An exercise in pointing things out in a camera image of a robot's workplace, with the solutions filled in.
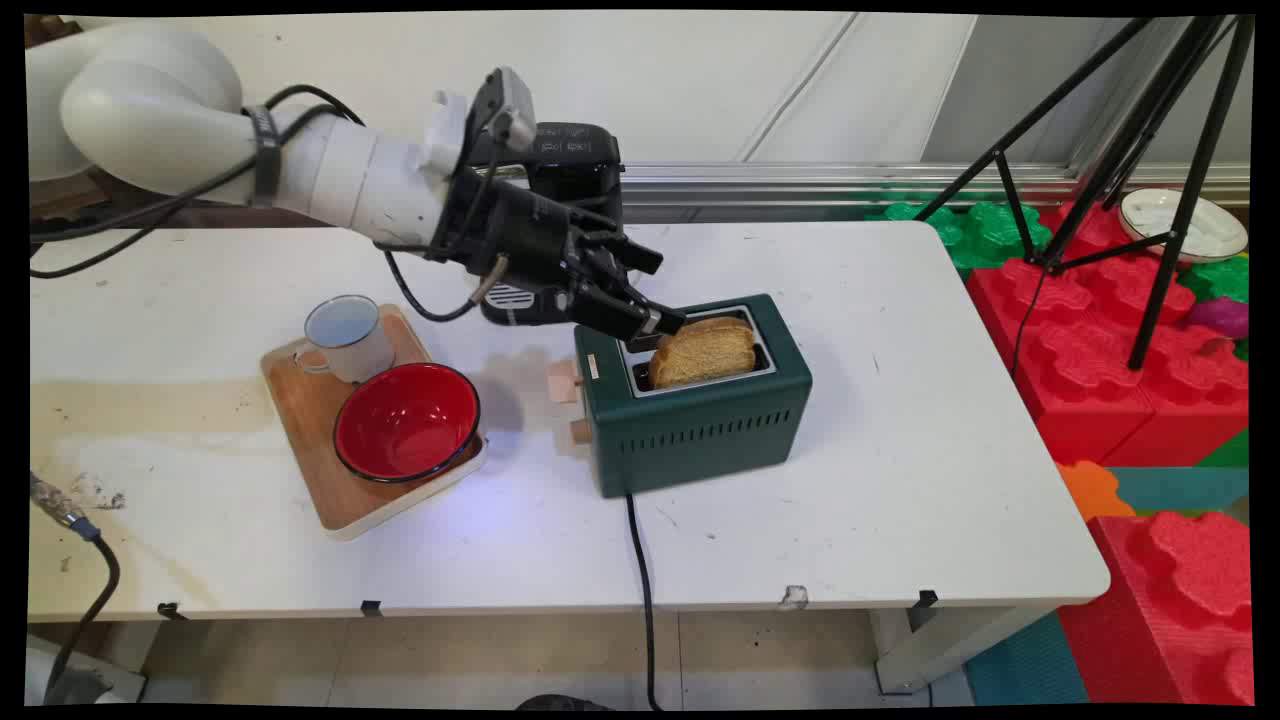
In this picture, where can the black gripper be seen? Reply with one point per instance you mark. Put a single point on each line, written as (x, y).
(510, 235)

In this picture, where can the toasted bread slice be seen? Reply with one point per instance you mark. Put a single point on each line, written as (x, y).
(704, 351)

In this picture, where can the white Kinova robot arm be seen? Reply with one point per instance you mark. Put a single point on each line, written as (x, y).
(190, 120)

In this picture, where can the black coffee machine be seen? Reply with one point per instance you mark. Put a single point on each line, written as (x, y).
(570, 165)

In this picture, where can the green two-slot toaster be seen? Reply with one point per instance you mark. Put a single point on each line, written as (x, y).
(700, 415)

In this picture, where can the red enamel bowl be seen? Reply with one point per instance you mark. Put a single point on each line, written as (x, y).
(407, 420)

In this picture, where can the white enamel mug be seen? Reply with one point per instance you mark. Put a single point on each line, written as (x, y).
(345, 338)

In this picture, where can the wooden serving tray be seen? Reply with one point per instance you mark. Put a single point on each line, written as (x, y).
(330, 450)

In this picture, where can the green foam block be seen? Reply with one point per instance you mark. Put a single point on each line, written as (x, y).
(975, 230)

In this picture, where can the large red foam block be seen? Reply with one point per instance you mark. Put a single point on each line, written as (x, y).
(1110, 340)

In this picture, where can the orange foam puzzle piece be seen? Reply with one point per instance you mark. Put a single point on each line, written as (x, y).
(1092, 490)

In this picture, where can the teal foam floor mat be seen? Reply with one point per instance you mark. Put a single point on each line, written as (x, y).
(1025, 665)

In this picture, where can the white plate with dark rim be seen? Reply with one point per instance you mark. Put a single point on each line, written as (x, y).
(1185, 222)

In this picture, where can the purple toy eggplant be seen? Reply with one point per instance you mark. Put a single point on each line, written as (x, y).
(1220, 316)

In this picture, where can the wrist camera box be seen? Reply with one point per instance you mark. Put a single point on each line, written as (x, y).
(510, 105)

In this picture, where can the black camera tripod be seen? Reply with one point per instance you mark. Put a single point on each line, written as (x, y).
(1130, 170)

